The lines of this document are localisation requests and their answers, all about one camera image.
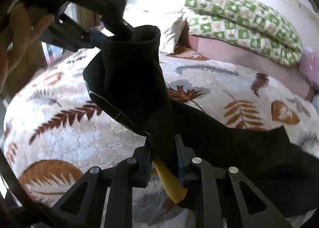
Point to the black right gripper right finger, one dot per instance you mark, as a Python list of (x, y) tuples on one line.
[(224, 198)]

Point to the leaf pattern fleece blanket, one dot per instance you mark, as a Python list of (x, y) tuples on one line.
[(53, 132)]

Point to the purple floral pillow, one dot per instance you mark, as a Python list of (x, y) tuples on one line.
[(308, 67)]

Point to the green white patterned quilt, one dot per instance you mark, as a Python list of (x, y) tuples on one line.
[(249, 24)]

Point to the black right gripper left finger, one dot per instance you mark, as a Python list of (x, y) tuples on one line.
[(103, 198)]

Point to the pink quilted bed sheet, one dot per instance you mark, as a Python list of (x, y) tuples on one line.
[(225, 52)]

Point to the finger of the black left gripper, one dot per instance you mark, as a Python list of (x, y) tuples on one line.
[(118, 27)]

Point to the black pants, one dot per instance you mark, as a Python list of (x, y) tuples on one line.
[(125, 80)]

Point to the person's left hand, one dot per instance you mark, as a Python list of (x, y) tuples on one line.
[(22, 32)]

